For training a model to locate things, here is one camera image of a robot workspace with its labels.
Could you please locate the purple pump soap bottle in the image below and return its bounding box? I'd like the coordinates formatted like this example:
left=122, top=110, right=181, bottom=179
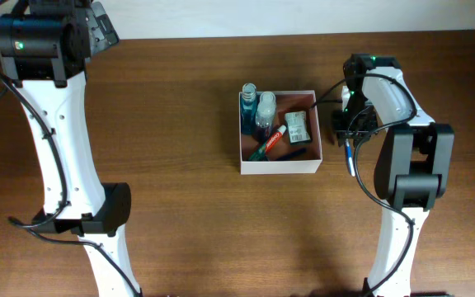
left=253, top=92, right=276, bottom=142

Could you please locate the green white soap box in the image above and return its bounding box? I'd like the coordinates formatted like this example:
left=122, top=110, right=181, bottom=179
left=284, top=111, right=312, bottom=145

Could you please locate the blue disposable razor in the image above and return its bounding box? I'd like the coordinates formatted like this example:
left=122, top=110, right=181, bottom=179
left=276, top=148, right=307, bottom=162

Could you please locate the white open cardboard box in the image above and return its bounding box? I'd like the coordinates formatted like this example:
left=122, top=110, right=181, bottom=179
left=237, top=91, right=323, bottom=175

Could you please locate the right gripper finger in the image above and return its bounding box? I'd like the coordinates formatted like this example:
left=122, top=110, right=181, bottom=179
left=352, top=107, right=378, bottom=147
left=332, top=110, right=347, bottom=147

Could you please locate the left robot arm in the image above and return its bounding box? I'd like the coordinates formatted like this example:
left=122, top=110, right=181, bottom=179
left=0, top=0, right=142, bottom=296

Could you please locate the teal mouthwash bottle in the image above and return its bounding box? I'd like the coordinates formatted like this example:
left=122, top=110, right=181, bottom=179
left=240, top=83, right=258, bottom=135

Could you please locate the blue white toothbrush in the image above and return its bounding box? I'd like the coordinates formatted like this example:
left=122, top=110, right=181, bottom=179
left=344, top=139, right=355, bottom=177

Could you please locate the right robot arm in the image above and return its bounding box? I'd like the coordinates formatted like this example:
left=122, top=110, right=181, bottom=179
left=332, top=54, right=454, bottom=296

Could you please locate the Colgate toothpaste tube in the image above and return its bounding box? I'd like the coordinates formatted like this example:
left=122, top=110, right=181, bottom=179
left=248, top=125, right=287, bottom=161

